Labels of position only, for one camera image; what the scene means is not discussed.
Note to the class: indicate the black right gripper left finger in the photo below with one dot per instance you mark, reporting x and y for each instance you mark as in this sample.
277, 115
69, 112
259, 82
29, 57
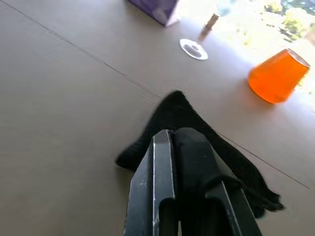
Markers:
145, 186

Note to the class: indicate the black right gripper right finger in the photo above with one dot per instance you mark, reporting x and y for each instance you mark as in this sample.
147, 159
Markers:
197, 177

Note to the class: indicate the purple tissue box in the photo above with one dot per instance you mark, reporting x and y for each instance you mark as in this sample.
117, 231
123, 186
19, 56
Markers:
160, 11

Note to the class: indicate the brown upright cylinder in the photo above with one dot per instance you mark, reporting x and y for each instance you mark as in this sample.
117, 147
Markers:
208, 28

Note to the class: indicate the orange translucent plastic cup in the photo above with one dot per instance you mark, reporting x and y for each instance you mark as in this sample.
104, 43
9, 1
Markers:
275, 78

